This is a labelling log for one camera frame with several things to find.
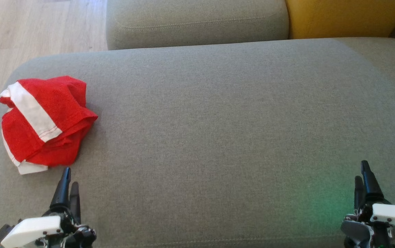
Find grey sofa back cushion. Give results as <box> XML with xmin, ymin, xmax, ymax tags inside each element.
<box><xmin>106</xmin><ymin>0</ymin><xmax>290</xmax><ymax>51</ymax></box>

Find red white-striped Bulls shorts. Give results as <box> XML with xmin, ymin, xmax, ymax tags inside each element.
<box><xmin>0</xmin><ymin>76</ymin><xmax>98</xmax><ymax>143</ymax></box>

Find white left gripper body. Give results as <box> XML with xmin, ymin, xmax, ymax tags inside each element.
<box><xmin>0</xmin><ymin>206</ymin><xmax>97</xmax><ymax>248</ymax></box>

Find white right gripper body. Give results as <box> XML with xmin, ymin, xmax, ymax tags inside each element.
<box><xmin>341</xmin><ymin>198</ymin><xmax>395</xmax><ymax>248</ymax></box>

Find yellow sofa cushion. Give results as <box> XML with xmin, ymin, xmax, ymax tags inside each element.
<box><xmin>284</xmin><ymin>0</ymin><xmax>395</xmax><ymax>39</ymax></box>

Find grey sofa seat cushion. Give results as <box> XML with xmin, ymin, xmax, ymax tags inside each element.
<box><xmin>0</xmin><ymin>37</ymin><xmax>395</xmax><ymax>248</ymax></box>

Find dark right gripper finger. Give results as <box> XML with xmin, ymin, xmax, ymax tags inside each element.
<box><xmin>361</xmin><ymin>161</ymin><xmax>384</xmax><ymax>204</ymax></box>
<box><xmin>354</xmin><ymin>176</ymin><xmax>366</xmax><ymax>211</ymax></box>

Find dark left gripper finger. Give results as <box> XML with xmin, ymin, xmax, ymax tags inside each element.
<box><xmin>50</xmin><ymin>167</ymin><xmax>71</xmax><ymax>210</ymax></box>
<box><xmin>70</xmin><ymin>182</ymin><xmax>82</xmax><ymax>224</ymax></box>

